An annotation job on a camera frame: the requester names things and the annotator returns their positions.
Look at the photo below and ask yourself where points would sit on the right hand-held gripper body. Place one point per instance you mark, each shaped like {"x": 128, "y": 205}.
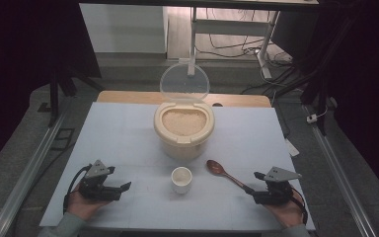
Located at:
{"x": 274, "y": 195}

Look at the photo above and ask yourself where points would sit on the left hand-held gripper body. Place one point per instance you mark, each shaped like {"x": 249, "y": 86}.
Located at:
{"x": 93, "y": 189}

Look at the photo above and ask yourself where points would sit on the brown wooden spoon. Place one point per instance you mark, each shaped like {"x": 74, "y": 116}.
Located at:
{"x": 214, "y": 168}

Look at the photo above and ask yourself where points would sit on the white cup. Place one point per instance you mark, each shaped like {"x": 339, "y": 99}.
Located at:
{"x": 181, "y": 184}

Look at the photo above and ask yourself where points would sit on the beige rice container clear lid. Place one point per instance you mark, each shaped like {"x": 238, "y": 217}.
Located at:
{"x": 184, "y": 144}

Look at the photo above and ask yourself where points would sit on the white rice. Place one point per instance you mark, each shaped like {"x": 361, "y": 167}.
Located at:
{"x": 184, "y": 122}

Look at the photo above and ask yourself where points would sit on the person's left hand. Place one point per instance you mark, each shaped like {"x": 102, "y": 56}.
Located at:
{"x": 80, "y": 207}

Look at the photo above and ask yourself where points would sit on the person's right hand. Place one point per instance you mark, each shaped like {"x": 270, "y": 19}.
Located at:
{"x": 289, "y": 214}

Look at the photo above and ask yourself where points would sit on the white paper tag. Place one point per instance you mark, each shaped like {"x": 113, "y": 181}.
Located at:
{"x": 291, "y": 147}

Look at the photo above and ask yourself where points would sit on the white power adapter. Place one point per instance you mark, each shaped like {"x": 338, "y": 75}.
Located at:
{"x": 312, "y": 118}

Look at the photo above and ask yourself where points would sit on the black tripod stand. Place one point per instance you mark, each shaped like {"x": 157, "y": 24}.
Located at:
{"x": 54, "y": 95}

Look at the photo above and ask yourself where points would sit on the black metal stand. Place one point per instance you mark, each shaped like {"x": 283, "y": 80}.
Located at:
{"x": 319, "y": 98}

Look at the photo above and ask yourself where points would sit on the white cabinet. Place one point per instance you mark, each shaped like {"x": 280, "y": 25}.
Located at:
{"x": 125, "y": 28}

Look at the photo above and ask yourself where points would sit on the black floor bracket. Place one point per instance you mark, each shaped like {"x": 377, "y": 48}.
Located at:
{"x": 62, "y": 140}

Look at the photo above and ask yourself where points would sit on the aluminium frame rail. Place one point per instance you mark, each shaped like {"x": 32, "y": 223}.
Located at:
{"x": 29, "y": 171}
{"x": 340, "y": 174}

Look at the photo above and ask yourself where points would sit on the white desk frame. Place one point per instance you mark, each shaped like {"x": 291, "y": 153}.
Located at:
{"x": 230, "y": 27}

